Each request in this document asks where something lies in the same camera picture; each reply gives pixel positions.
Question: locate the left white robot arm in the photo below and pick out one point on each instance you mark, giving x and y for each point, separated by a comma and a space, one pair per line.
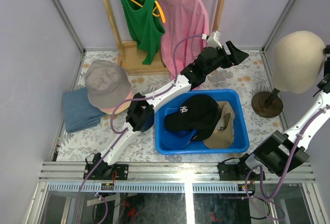
142, 109

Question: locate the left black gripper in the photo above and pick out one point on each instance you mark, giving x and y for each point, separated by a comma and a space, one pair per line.
227, 55

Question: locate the blue cap in bin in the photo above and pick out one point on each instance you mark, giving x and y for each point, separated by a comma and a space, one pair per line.
177, 140

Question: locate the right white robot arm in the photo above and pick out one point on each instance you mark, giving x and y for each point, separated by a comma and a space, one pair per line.
282, 152

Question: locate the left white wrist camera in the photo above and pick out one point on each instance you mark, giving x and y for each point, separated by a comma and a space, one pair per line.
212, 40

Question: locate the khaki hat in bin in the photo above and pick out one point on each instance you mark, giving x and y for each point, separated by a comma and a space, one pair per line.
223, 134

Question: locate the beige mannequin head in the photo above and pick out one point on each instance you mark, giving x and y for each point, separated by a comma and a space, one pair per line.
298, 60

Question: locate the wooden clothes rack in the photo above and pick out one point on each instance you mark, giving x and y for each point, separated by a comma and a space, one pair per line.
129, 56

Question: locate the black baseball cap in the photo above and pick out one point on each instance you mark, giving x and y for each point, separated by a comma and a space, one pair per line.
200, 113

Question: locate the peach bucket hat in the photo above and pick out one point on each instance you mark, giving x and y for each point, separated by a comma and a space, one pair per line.
121, 108

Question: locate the pink bucket hat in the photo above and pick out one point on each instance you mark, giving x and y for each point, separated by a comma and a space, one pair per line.
116, 106

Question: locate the folded blue cloth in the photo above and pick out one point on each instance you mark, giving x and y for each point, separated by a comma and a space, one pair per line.
79, 114

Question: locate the aluminium rail base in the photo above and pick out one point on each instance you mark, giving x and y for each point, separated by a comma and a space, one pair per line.
140, 177

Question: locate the grey bucket hat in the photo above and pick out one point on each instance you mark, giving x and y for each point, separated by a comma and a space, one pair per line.
107, 84

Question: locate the blue plastic bin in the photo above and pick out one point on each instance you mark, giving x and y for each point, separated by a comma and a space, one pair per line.
241, 140

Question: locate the green tank top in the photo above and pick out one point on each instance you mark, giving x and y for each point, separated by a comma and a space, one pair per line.
144, 28

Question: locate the pink t-shirt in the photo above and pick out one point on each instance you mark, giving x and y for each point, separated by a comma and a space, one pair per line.
183, 18

